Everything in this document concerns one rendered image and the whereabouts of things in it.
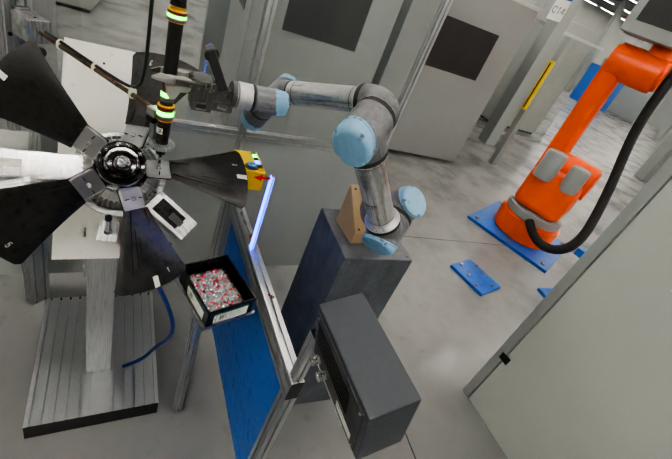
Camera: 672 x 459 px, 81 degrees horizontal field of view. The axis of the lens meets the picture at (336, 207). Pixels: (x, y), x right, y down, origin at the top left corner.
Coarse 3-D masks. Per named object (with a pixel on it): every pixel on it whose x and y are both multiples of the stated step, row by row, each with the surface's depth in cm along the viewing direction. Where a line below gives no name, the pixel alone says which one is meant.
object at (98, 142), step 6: (84, 132) 104; (90, 132) 104; (96, 132) 104; (78, 138) 105; (84, 138) 105; (90, 138) 105; (96, 138) 105; (102, 138) 104; (78, 144) 106; (84, 144) 106; (96, 144) 106; (102, 144) 106; (78, 150) 107; (90, 150) 107; (96, 150) 107; (90, 156) 108
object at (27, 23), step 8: (16, 8) 121; (24, 8) 123; (16, 16) 120; (24, 16) 119; (32, 16) 121; (40, 16) 123; (16, 24) 121; (24, 24) 119; (32, 24) 119; (40, 24) 121; (48, 24) 123; (16, 32) 123; (24, 32) 120; (32, 32) 120; (24, 40) 122; (32, 40) 122; (40, 40) 123
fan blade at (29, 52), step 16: (16, 48) 95; (32, 48) 95; (0, 64) 95; (16, 64) 96; (32, 64) 96; (48, 64) 97; (0, 80) 96; (16, 80) 97; (32, 80) 97; (48, 80) 98; (16, 96) 98; (32, 96) 98; (48, 96) 99; (64, 96) 99; (0, 112) 100; (16, 112) 100; (32, 112) 101; (48, 112) 100; (64, 112) 101; (32, 128) 103; (48, 128) 103; (64, 128) 103; (80, 128) 102; (64, 144) 106
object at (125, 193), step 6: (120, 192) 106; (126, 192) 108; (132, 192) 111; (138, 192) 113; (120, 198) 106; (126, 198) 108; (138, 198) 113; (126, 204) 107; (132, 204) 110; (138, 204) 112; (144, 204) 114; (126, 210) 107
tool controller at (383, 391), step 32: (320, 320) 85; (352, 320) 83; (320, 352) 89; (352, 352) 77; (384, 352) 78; (352, 384) 73; (384, 384) 73; (352, 416) 75; (384, 416) 69; (352, 448) 79
